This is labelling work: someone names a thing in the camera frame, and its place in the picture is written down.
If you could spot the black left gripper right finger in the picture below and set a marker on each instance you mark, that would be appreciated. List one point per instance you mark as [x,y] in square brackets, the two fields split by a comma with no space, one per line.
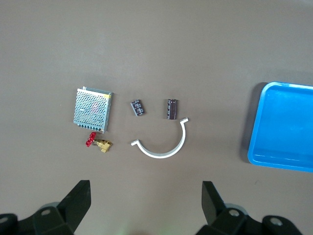
[215,213]

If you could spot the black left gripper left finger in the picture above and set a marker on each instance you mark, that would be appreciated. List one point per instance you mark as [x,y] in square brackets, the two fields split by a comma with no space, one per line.
[73,208]

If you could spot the dark brown cylindrical capacitor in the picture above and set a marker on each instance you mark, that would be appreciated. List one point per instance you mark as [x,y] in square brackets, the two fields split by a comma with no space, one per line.
[172,109]

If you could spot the black capacitor with white print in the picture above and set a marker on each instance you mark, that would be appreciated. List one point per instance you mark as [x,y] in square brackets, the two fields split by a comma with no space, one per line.
[138,108]

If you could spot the perforated metal power supply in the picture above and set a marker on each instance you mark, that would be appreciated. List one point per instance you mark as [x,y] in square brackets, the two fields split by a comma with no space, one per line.
[93,110]

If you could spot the blue plastic tray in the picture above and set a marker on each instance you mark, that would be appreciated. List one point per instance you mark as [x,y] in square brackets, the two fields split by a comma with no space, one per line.
[283,122]

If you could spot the white curved plastic bracket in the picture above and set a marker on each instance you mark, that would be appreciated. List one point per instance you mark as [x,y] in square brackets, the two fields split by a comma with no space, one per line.
[159,155]

